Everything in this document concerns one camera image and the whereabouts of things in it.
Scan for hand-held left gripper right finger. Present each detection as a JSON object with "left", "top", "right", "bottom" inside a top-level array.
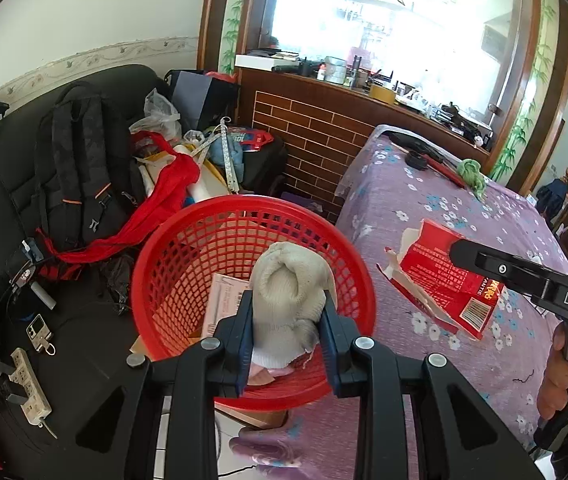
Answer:
[{"left": 318, "top": 294, "right": 545, "bottom": 480}]

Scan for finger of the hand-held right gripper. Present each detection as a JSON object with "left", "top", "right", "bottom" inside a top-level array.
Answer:
[{"left": 449, "top": 237, "right": 555, "bottom": 307}]

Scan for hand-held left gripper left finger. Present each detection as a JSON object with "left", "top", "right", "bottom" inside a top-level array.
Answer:
[{"left": 74, "top": 290, "right": 255, "bottom": 480}]

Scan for torn red carton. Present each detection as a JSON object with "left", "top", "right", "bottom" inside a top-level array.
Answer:
[{"left": 376, "top": 219, "right": 507, "bottom": 342}]

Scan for grey white sock bundle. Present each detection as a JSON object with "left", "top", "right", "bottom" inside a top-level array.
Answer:
[{"left": 250, "top": 241, "right": 339, "bottom": 372}]

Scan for red plastic basket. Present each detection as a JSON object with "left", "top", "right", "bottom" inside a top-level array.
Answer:
[{"left": 131, "top": 196, "right": 377, "bottom": 412}]

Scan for green cloth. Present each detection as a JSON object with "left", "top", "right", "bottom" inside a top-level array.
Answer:
[{"left": 456, "top": 159, "right": 490, "bottom": 200}]

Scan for long red tool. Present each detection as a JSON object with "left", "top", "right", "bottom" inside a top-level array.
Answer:
[{"left": 426, "top": 152, "right": 467, "bottom": 188}]

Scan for black plastic bag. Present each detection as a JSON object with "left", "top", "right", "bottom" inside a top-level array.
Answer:
[{"left": 98, "top": 255, "right": 137, "bottom": 316}]

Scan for black gun-shaped tool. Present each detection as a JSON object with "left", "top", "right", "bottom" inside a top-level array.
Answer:
[{"left": 388, "top": 131, "right": 445, "bottom": 163}]

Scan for bamboo painted panel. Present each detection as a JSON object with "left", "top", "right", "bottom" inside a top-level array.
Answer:
[
  {"left": 219, "top": 0, "right": 249, "bottom": 76},
  {"left": 489, "top": 0, "right": 560, "bottom": 193}
]

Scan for red cloth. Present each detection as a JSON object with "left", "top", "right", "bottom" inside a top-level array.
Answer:
[{"left": 36, "top": 130, "right": 202, "bottom": 281}]

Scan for white paper roll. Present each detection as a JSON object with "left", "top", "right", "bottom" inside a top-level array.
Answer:
[{"left": 174, "top": 144, "right": 225, "bottom": 201}]

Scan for measuring tape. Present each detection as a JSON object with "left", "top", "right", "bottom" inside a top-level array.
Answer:
[{"left": 199, "top": 119, "right": 239, "bottom": 193}]

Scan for small flip phone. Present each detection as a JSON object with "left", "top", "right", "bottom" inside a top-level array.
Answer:
[{"left": 26, "top": 314, "right": 57, "bottom": 353}]

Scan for yellow box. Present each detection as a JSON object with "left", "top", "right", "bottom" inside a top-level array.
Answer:
[{"left": 368, "top": 82, "right": 397, "bottom": 106}]

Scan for brick-pattern wooden counter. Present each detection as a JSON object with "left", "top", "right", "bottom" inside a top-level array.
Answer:
[{"left": 236, "top": 55, "right": 495, "bottom": 223}]

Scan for white power strip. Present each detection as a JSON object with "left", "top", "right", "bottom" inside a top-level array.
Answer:
[{"left": 10, "top": 349, "right": 53, "bottom": 423}]

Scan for row of assorted household clutter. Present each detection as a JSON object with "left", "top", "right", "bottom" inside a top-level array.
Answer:
[{"left": 244, "top": 47, "right": 495, "bottom": 148}]

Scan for black backpack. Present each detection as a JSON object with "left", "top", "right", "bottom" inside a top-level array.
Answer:
[{"left": 34, "top": 81, "right": 137, "bottom": 253}]

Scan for clear plastic bag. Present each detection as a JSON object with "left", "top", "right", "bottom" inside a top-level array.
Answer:
[{"left": 128, "top": 87, "right": 183, "bottom": 143}]

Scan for dark paper bag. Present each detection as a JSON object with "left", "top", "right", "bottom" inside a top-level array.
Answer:
[{"left": 165, "top": 69, "right": 241, "bottom": 133}]

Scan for metal tin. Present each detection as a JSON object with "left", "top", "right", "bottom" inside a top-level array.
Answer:
[{"left": 324, "top": 56, "right": 349, "bottom": 85}]

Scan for black sofa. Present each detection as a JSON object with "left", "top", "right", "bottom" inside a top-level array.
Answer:
[{"left": 0, "top": 64, "right": 285, "bottom": 480}]

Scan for camera device with handle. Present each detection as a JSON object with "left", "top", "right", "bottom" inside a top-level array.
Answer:
[{"left": 6, "top": 240, "right": 58, "bottom": 311}]

